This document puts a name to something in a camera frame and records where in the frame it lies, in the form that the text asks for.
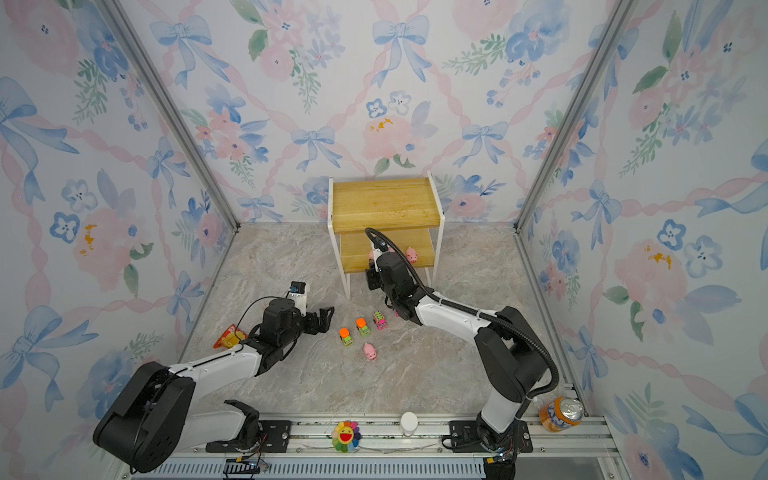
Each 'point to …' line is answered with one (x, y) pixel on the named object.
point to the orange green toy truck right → (361, 325)
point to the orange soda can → (561, 413)
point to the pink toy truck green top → (379, 320)
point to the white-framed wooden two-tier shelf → (406, 207)
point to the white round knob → (408, 423)
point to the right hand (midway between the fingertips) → (374, 257)
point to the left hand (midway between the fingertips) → (321, 304)
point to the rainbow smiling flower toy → (346, 436)
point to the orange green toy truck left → (344, 334)
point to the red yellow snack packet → (230, 338)
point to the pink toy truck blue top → (397, 313)
